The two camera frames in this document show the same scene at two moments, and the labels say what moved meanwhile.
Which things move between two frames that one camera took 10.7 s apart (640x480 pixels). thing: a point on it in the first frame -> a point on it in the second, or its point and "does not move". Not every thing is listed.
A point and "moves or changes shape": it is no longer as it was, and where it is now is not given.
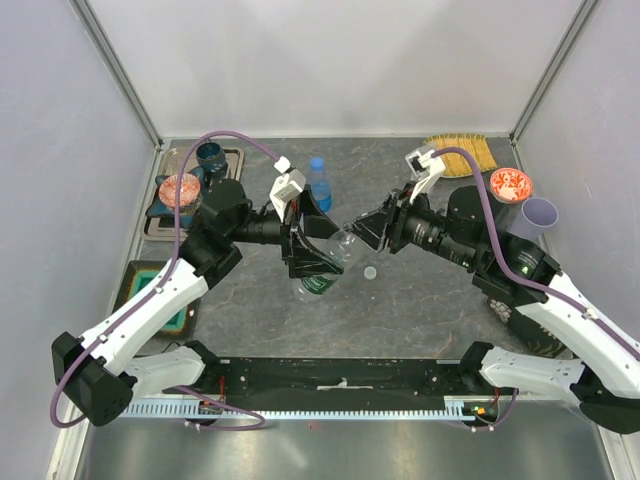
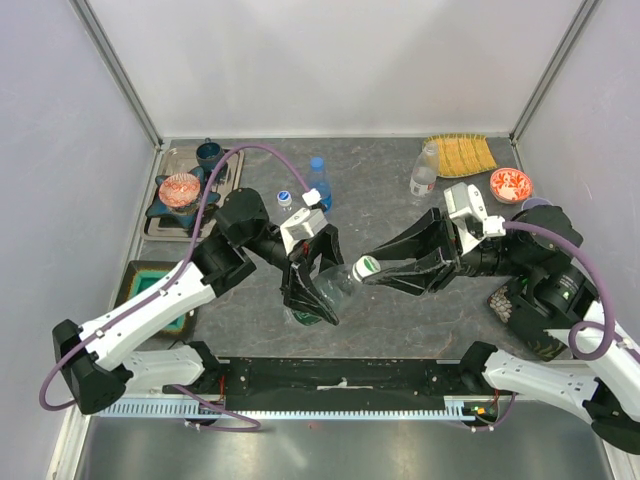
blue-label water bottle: [319, 184] does not move
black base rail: [338, 384] does not move
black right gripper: [372, 226] -> [413, 242]
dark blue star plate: [187, 215] does not move
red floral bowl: [509, 185] does not move
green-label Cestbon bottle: [346, 250] moves or changes shape
